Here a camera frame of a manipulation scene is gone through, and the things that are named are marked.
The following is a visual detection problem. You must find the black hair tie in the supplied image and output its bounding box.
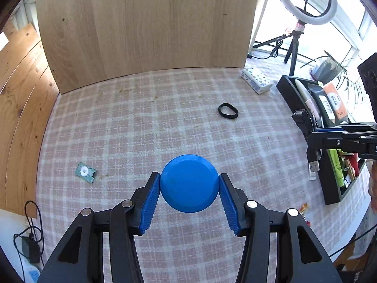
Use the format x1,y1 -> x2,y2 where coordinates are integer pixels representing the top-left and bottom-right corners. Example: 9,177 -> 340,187
218,103 -> 238,121

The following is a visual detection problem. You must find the green tube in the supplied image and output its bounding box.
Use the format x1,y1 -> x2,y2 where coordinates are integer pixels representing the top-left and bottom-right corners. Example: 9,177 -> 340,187
328,149 -> 346,187

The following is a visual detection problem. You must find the white power strip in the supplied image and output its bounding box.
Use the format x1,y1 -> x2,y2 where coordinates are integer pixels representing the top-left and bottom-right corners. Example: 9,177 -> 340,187
22,261 -> 42,283

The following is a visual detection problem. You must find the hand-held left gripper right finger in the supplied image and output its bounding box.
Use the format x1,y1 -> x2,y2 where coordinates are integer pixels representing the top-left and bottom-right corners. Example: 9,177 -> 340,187
218,173 -> 344,283

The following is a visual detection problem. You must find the blue round lid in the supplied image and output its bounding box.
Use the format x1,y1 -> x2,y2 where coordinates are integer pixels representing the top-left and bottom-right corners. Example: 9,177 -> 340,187
160,154 -> 220,213

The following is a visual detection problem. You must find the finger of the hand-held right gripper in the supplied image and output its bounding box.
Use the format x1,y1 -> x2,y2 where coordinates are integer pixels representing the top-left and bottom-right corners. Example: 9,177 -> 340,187
316,122 -> 358,135
306,130 -> 358,154

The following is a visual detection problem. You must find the small orange wrapper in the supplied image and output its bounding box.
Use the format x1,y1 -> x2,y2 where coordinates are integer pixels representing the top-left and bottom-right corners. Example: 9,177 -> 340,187
297,203 -> 312,227

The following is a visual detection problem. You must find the patterned white tissue pack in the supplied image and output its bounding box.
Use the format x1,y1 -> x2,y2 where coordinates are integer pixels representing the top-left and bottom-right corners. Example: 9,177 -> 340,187
241,68 -> 273,94

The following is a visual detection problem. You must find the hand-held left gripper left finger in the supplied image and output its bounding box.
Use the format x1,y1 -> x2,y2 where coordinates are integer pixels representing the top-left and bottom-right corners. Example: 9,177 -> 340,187
38,172 -> 162,283

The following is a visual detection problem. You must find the plaid cloth desktop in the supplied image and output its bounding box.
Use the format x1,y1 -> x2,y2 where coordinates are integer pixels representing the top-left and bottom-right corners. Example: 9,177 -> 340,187
35,57 -> 374,283

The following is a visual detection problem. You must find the white tube with blue cap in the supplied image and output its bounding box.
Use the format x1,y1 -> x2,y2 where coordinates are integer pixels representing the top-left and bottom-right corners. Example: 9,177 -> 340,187
295,79 -> 311,102

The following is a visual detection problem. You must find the black power adapter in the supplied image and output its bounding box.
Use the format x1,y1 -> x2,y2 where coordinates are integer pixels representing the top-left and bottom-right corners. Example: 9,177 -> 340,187
20,236 -> 40,263

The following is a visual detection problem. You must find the small green packet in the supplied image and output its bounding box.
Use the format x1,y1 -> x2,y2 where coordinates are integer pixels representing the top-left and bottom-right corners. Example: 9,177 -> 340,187
75,162 -> 97,184

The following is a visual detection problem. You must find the wooden slat panel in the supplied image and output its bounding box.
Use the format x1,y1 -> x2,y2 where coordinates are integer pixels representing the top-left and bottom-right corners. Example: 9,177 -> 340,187
0,24 -> 61,219

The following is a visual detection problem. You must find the black wet wipe pack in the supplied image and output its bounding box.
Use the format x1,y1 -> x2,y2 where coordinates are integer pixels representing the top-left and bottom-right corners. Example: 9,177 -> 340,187
309,87 -> 339,126

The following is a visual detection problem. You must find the black storage tray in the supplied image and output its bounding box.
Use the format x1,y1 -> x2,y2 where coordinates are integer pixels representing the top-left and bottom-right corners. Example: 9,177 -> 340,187
276,75 -> 367,205

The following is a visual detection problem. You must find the light wooden board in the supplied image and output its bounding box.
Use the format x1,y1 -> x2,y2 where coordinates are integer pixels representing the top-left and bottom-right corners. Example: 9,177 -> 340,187
35,0 -> 261,95

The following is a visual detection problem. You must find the ring light tripod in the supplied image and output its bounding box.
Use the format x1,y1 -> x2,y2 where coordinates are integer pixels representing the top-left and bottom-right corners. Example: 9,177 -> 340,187
247,0 -> 377,74

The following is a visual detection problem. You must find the grey white plant pot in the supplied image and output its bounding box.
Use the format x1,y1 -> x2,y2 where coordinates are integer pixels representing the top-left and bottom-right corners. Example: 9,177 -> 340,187
311,57 -> 344,84

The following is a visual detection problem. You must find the black adapter cable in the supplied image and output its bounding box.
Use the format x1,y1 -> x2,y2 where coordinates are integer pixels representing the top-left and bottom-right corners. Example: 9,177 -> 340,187
13,200 -> 45,263

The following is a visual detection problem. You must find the pink tube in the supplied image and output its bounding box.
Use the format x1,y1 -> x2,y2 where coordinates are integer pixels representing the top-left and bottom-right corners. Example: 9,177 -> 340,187
304,99 -> 321,120

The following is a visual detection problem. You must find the orange white tube pack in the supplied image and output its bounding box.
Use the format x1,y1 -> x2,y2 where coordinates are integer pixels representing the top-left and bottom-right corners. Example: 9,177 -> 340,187
322,83 -> 348,123

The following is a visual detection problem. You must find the black ring light cord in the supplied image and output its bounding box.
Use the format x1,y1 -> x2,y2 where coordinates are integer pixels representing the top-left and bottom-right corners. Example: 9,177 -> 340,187
247,37 -> 285,60

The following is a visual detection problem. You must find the green spider plant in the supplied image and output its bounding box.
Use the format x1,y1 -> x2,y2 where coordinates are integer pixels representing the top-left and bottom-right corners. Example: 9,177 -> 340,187
300,50 -> 366,107

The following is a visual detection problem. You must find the white ring light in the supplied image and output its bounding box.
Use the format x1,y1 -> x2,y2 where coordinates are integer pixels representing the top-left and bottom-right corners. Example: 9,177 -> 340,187
271,0 -> 338,25

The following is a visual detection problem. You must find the black usb cable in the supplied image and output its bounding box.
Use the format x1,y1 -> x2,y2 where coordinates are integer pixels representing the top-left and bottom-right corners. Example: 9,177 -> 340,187
291,109 -> 322,181

